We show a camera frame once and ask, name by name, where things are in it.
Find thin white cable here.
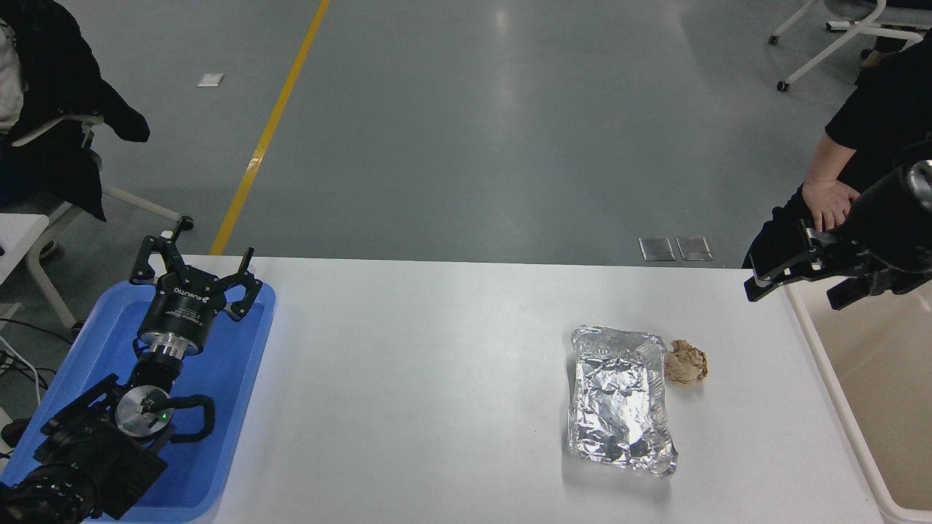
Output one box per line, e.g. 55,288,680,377
0,336,42,405

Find seated person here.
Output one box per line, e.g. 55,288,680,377
0,0,151,223

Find rectangular foil tray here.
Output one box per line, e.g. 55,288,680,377
567,325,679,479

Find thin black cable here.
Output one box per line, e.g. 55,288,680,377
0,318,76,344

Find large pale bin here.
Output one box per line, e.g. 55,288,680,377
783,275,932,524

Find blue plastic tray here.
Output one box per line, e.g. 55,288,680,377
0,280,277,523

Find empty white wheeled chair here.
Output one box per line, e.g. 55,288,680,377
768,0,932,92

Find small white side table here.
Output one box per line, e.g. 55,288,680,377
0,213,50,286

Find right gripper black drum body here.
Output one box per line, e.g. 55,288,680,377
830,166,932,277

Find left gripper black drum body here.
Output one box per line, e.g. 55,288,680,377
138,268,232,346

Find white chair with person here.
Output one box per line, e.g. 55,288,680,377
11,113,195,332

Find crumpled tan paper ball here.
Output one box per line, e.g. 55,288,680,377
663,338,709,387

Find person's hand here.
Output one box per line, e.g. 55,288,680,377
801,178,861,232

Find person beside bin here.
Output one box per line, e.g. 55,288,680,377
741,33,932,270

